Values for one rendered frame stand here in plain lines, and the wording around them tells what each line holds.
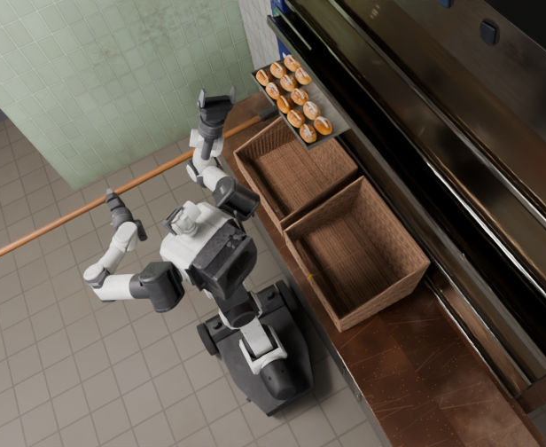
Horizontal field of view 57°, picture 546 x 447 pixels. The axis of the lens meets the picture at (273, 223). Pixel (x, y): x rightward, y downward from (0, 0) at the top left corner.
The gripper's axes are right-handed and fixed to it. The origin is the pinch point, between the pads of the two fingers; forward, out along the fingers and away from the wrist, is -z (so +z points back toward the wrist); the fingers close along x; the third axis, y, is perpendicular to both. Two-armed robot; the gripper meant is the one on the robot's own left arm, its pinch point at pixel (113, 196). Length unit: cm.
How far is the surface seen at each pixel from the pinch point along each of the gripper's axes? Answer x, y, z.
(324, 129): -2, 94, 22
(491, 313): 21, 110, 118
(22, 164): 118, -78, -176
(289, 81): -4, 95, -11
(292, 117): -3, 86, 9
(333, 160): 46, 106, 6
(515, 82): -77, 111, 93
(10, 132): 118, -80, -217
